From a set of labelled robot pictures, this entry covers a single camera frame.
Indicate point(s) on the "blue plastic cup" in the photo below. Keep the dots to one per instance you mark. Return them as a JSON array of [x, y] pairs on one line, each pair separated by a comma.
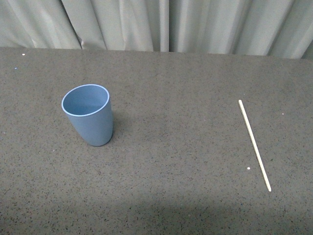
[[88, 108]]

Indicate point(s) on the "pale wooden chopstick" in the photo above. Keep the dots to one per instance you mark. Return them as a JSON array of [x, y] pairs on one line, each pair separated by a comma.
[[254, 144]]

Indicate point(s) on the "grey-green curtain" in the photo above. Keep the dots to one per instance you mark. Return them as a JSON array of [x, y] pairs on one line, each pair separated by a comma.
[[281, 28]]

